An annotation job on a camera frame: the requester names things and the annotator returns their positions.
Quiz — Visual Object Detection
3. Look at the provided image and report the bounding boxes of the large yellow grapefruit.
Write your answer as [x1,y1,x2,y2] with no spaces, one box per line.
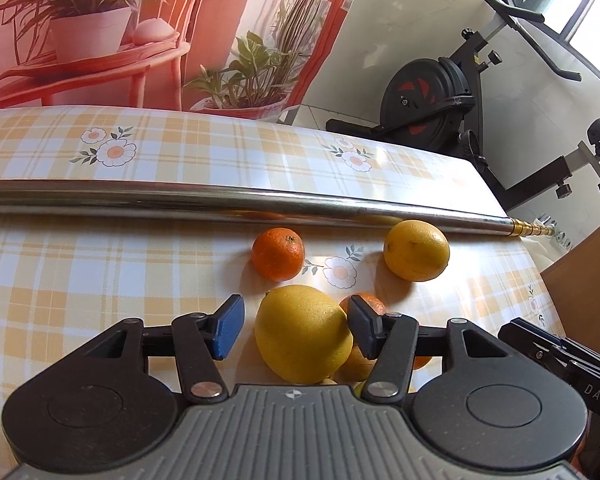
[253,285,353,385]

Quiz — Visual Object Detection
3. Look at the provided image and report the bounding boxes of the lemon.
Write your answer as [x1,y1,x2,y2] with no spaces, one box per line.
[382,220,450,282]

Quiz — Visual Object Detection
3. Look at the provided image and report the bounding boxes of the green apple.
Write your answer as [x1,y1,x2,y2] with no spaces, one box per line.
[353,382,365,398]

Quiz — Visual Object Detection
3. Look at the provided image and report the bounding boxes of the right tangerine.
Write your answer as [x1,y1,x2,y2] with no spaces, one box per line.
[413,356,431,370]

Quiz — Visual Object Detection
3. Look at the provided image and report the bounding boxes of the tangerine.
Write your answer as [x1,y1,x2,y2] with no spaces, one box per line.
[413,356,431,370]
[339,292,387,315]
[251,228,306,283]

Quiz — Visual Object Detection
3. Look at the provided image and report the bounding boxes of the centre tangerine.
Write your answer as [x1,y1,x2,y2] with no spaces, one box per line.
[339,292,387,315]

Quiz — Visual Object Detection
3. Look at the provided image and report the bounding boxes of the wooden board panel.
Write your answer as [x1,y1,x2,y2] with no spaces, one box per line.
[541,227,600,353]

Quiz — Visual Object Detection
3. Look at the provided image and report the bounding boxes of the back middle tangerine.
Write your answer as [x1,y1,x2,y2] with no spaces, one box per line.
[251,228,306,283]

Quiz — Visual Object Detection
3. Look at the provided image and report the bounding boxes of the plaid floral tablecloth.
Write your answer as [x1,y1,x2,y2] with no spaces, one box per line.
[0,106,562,478]

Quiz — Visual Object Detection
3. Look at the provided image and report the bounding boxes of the telescopic metal pole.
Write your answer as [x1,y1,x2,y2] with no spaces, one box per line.
[0,180,555,237]

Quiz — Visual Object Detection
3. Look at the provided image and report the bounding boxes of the black exercise bike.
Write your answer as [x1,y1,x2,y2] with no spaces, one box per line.
[326,0,600,210]

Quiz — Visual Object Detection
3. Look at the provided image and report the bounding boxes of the printed room backdrop cloth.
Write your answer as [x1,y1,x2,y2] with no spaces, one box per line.
[0,0,353,120]

